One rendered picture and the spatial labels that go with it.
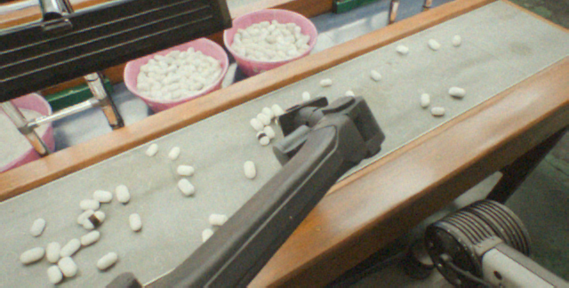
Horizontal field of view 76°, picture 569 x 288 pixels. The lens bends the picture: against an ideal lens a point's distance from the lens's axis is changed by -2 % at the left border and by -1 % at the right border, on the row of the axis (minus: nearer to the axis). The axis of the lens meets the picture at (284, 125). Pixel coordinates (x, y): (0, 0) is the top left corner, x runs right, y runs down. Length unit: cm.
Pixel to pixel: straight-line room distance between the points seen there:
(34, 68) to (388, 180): 60
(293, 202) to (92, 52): 34
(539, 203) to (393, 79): 109
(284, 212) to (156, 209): 42
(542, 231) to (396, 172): 114
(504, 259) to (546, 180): 135
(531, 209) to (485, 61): 88
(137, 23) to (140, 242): 39
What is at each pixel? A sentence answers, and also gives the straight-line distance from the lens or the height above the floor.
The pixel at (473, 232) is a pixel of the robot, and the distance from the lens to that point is 71.
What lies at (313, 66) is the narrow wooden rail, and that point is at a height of 76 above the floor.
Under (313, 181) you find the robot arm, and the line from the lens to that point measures 41.
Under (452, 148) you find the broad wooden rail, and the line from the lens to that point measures 84.
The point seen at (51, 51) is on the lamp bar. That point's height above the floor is 108.
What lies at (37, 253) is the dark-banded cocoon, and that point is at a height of 76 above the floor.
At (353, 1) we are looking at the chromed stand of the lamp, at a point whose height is 71.
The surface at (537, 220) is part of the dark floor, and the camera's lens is 185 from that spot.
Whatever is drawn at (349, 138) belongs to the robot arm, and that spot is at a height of 101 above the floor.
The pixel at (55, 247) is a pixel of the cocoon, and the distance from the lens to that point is 77.
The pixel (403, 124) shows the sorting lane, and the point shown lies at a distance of 89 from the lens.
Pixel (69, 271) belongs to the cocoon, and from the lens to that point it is 74.
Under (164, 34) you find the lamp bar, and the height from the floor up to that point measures 107.
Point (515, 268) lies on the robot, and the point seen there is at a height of 82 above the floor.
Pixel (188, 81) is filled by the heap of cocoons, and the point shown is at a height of 73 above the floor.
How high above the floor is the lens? 136
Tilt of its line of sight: 48 degrees down
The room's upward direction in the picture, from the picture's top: straight up
